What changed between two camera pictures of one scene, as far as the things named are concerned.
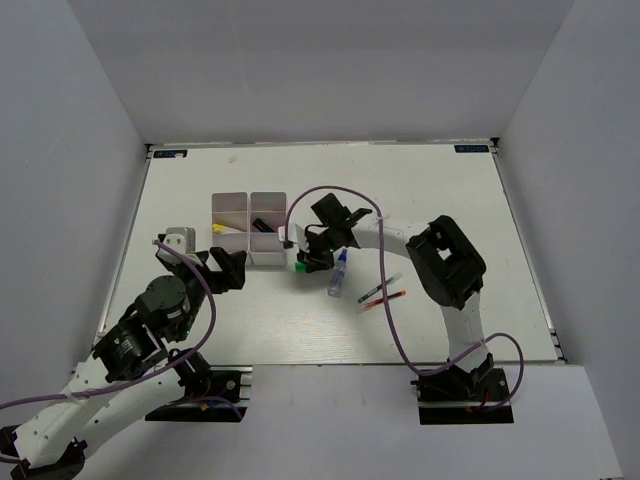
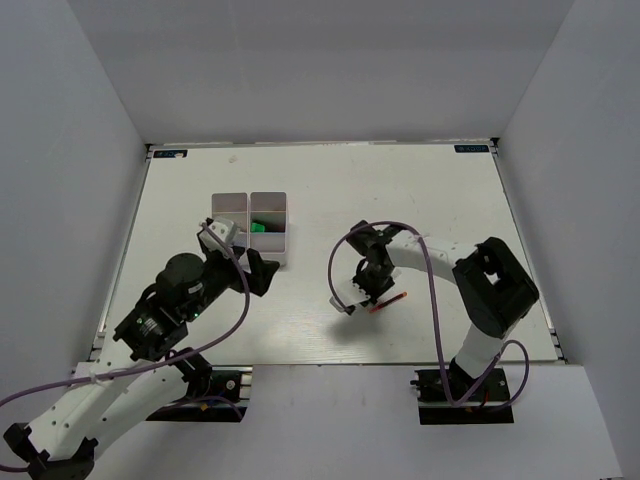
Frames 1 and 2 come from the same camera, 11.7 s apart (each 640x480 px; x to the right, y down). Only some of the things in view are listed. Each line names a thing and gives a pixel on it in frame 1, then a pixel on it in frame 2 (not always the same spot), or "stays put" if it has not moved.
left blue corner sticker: (170, 153) stays put
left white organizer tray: (231, 209) stays put
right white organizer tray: (267, 213) stays put
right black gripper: (313, 259) to (375, 294)
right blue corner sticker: (471, 148) stays put
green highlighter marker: (300, 267) to (257, 228)
